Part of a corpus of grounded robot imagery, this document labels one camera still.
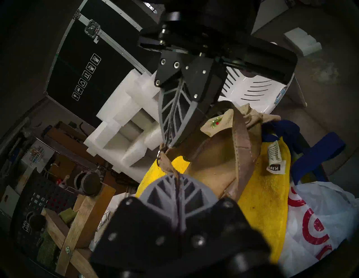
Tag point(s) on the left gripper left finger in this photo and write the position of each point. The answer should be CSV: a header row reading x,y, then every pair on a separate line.
x,y
140,232

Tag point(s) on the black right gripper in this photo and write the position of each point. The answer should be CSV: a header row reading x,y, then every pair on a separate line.
x,y
218,36

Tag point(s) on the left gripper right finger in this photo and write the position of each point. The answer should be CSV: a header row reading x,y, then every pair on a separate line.
x,y
218,232

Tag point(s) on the tan flower sandal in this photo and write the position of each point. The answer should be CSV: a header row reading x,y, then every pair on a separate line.
x,y
218,157

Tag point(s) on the white printed shopping bag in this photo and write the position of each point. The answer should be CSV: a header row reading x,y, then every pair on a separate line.
x,y
112,207

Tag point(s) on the yellow towel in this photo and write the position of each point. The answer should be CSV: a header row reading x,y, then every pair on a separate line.
x,y
260,201

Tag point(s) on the tan green-fingered garden glove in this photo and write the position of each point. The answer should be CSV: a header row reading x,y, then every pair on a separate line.
x,y
213,127

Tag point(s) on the wooden cross caster dolly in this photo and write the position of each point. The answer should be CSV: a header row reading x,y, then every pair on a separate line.
x,y
81,218

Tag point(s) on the white plastic chair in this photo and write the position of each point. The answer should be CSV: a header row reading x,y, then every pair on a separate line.
x,y
252,95

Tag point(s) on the white foam packing insert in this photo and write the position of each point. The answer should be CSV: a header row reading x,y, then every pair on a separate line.
x,y
120,112

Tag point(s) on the black flight case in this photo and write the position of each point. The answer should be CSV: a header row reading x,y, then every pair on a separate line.
x,y
112,56

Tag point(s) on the white red-print plastic bag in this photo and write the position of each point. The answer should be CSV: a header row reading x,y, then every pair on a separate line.
x,y
297,252

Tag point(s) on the green knit glove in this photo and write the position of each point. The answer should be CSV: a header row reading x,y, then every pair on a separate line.
x,y
47,249

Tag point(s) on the white metal cabinet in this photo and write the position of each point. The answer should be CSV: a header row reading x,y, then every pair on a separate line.
x,y
266,16

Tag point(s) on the small brown cardboard box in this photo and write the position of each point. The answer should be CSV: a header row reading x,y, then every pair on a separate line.
x,y
63,169

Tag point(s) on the dark plastic mesh basket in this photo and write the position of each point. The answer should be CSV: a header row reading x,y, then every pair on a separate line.
x,y
42,193

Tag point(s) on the small white foam piece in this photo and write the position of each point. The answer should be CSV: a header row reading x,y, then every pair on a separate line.
x,y
301,42

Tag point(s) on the blue tote bag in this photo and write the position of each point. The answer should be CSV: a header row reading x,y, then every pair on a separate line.
x,y
314,157

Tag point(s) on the white storage bin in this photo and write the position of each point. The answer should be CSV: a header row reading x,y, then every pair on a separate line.
x,y
8,200

